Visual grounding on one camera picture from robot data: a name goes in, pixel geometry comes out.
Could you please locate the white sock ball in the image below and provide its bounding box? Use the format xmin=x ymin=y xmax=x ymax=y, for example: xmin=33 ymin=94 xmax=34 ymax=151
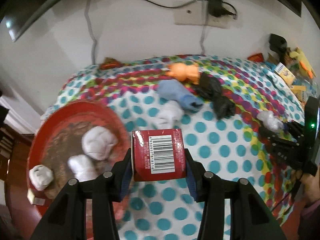
xmin=153 ymin=100 xmax=184 ymax=129

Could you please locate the white wall socket plate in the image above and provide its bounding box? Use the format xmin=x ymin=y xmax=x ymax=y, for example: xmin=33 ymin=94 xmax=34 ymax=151
xmin=174 ymin=1 xmax=233 ymax=29

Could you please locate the black clamp mount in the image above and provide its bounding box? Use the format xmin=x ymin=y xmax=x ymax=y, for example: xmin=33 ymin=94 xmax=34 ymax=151
xmin=268 ymin=34 xmax=287 ymax=56

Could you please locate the blue sock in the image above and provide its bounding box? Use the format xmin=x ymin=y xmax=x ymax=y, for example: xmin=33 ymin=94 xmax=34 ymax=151
xmin=157 ymin=79 xmax=203 ymax=112

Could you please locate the red snack packet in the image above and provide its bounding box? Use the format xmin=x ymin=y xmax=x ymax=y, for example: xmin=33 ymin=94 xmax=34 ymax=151
xmin=247 ymin=53 xmax=265 ymax=62

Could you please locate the adapter black cable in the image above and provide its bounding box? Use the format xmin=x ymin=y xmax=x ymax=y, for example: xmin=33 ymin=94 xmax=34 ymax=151
xmin=116 ymin=0 xmax=213 ymax=55

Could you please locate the person right hand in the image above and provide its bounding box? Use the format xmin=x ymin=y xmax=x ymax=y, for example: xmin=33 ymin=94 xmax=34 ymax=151
xmin=295 ymin=166 xmax=320 ymax=205

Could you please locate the orange rubber pig toy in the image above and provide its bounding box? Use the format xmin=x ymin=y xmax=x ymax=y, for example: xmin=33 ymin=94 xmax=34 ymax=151
xmin=166 ymin=62 xmax=200 ymax=85

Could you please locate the black plug with cable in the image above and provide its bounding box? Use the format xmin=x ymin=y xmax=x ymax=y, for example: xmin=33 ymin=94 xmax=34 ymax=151
xmin=222 ymin=2 xmax=238 ymax=20

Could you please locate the red candy wrapper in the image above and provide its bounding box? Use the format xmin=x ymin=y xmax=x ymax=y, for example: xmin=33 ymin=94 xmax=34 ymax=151
xmin=99 ymin=57 xmax=121 ymax=70

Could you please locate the red barcode box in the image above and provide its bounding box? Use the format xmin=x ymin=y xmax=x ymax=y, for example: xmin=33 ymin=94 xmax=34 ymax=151
xmin=131 ymin=128 xmax=186 ymax=182

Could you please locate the clear plastic bag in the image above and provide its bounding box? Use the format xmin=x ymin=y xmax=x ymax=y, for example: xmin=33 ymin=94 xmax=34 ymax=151
xmin=257 ymin=111 xmax=284 ymax=133

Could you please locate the round red tray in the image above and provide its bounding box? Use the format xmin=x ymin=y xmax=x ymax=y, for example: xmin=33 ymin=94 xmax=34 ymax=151
xmin=26 ymin=100 xmax=131 ymax=218

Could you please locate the cream small box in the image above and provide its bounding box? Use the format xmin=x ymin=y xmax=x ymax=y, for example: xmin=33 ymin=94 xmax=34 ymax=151
xmin=27 ymin=189 xmax=46 ymax=206

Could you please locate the white towel sock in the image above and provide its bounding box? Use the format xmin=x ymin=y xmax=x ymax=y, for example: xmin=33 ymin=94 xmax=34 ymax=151
xmin=67 ymin=154 xmax=98 ymax=182

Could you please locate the clear plastic bag ball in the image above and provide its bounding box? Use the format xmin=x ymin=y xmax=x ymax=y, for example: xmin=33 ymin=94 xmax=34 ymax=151
xmin=29 ymin=164 xmax=54 ymax=191

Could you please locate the yellow cartoon box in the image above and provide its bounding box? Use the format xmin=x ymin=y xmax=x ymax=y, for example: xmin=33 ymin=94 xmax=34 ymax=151
xmin=290 ymin=85 xmax=308 ymax=101
xmin=274 ymin=62 xmax=296 ymax=86

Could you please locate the black power adapter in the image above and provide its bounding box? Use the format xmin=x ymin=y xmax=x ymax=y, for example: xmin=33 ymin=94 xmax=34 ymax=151
xmin=208 ymin=0 xmax=224 ymax=18

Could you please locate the colourful polka dot cloth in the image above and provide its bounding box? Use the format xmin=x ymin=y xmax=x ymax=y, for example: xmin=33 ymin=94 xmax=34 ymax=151
xmin=45 ymin=55 xmax=304 ymax=239

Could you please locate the black plastic bag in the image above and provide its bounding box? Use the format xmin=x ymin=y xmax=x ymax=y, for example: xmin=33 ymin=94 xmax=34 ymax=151
xmin=194 ymin=72 xmax=236 ymax=120

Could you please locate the black hanging cable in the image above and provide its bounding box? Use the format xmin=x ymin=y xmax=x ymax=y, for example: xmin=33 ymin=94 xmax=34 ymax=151
xmin=84 ymin=0 xmax=98 ymax=66

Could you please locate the yellow plush toy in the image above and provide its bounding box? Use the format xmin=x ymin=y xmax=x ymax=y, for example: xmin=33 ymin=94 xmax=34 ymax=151
xmin=289 ymin=48 xmax=316 ymax=80

